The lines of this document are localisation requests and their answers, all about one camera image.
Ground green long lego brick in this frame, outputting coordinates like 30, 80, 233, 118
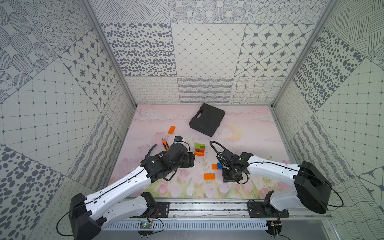
195, 144, 206, 149

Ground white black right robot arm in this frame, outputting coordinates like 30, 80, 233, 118
217, 150, 332, 214

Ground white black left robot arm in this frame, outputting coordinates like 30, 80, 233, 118
67, 141, 195, 240

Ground black plastic carrying case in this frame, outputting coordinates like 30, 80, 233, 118
190, 103, 225, 137

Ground left controller board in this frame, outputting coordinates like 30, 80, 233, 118
138, 222, 154, 237

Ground controller board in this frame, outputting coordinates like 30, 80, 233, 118
266, 220, 282, 237
138, 222, 154, 237

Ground right controller board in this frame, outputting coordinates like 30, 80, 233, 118
266, 220, 282, 237

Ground blue handled pliers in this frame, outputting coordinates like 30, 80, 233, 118
145, 144, 157, 158

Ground orange handled tool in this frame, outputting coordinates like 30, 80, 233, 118
162, 138, 170, 151

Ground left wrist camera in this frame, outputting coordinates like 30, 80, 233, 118
174, 136, 184, 143

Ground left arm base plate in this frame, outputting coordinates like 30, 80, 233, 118
140, 202, 170, 219

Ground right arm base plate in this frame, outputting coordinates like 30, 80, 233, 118
247, 201, 290, 219

